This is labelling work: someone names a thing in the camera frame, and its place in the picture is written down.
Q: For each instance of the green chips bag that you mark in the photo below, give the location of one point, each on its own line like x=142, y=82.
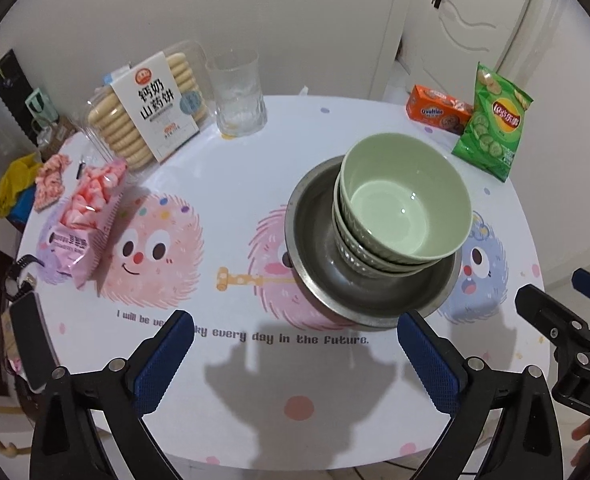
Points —
x=495, y=125

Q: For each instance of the cream ribbed bowl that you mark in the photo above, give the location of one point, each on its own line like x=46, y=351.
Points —
x=360, y=262

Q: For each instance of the large steel bowl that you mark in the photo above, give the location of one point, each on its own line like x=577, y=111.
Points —
x=400, y=322

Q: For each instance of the cartoon printed table cover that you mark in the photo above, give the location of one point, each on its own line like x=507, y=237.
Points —
x=255, y=185

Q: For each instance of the clear biscuit tray white label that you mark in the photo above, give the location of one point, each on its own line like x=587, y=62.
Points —
x=155, y=105

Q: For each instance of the stained steel bowl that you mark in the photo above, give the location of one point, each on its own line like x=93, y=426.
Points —
x=299, y=240

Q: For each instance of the blue plastic item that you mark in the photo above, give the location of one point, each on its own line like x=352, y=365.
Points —
x=22, y=210

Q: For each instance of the person's right hand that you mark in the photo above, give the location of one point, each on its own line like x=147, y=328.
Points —
x=582, y=432

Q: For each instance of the black box device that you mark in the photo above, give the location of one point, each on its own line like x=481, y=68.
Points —
x=27, y=340

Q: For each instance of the orange cookie box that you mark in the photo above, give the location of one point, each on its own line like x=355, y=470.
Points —
x=430, y=107

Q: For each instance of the small pink snack packet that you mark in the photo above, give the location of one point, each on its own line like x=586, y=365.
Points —
x=50, y=182

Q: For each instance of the clear plastic cup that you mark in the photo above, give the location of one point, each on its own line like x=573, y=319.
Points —
x=237, y=105

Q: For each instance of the green ribbed bowl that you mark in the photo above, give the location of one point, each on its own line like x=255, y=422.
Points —
x=405, y=200
x=342, y=225

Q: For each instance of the small steel bowl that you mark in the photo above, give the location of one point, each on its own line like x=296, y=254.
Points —
x=325, y=280

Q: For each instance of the black panel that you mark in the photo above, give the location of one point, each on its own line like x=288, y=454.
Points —
x=7, y=75

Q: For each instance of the pink marshmallow bag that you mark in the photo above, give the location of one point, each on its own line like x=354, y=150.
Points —
x=82, y=230

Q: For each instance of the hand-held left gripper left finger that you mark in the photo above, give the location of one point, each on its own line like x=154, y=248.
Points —
x=167, y=355

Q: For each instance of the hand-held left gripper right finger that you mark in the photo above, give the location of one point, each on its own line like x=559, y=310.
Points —
x=427, y=360

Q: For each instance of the yellow plastic bag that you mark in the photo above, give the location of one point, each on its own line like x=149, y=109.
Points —
x=15, y=185

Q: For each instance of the white panelled door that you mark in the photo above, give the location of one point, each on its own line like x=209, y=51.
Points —
x=475, y=35

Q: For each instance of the mint green object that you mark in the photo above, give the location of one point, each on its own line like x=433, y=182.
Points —
x=37, y=105

